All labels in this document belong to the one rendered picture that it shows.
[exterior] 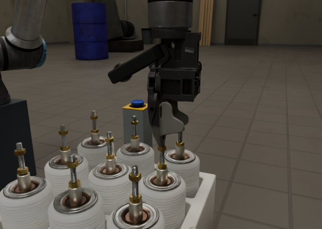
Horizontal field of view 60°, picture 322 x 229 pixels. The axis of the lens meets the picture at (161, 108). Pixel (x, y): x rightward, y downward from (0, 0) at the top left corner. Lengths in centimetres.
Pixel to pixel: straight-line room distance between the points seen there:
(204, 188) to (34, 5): 72
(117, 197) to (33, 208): 16
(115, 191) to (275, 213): 55
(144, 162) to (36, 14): 58
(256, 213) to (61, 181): 59
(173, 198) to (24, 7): 71
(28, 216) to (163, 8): 43
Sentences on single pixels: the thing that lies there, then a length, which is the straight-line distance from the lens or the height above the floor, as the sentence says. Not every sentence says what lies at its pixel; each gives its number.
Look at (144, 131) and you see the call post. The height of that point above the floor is 24.
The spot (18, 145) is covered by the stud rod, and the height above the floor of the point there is 34.
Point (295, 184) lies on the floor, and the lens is 116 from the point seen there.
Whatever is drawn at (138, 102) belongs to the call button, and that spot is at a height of 33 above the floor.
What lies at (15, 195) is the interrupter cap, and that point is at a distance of 59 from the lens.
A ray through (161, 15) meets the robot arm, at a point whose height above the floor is 56.
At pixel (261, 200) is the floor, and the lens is 103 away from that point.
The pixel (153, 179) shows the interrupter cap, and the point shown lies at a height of 25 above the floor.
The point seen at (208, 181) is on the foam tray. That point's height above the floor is 18.
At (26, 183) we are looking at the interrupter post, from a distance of 60.
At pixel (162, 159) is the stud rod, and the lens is 55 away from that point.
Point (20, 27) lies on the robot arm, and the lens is 102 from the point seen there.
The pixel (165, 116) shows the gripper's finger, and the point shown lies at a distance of 49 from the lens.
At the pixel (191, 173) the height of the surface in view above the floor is 23.
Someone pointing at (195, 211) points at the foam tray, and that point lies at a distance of 62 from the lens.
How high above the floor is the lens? 54
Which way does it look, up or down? 16 degrees down
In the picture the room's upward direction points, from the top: straight up
